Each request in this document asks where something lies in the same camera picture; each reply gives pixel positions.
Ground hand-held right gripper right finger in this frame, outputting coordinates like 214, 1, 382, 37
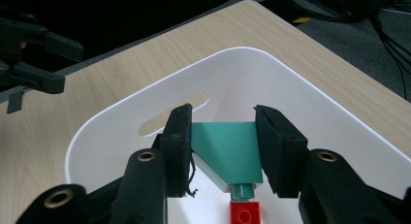
254, 105, 309, 199

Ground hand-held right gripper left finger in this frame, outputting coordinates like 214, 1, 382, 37
158, 103, 195, 199

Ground green toy block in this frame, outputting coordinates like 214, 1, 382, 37
190, 120, 265, 203

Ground red toy block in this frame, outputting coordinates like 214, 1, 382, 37
229, 200, 262, 224

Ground white plastic bin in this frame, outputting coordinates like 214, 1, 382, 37
64, 47, 411, 224

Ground black yellow striped stand base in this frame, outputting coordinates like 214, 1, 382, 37
258, 0, 313, 28

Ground grey metal table bracket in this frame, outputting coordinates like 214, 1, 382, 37
6, 87, 25, 115

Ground black floor cables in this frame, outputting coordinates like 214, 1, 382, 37
287, 0, 411, 102

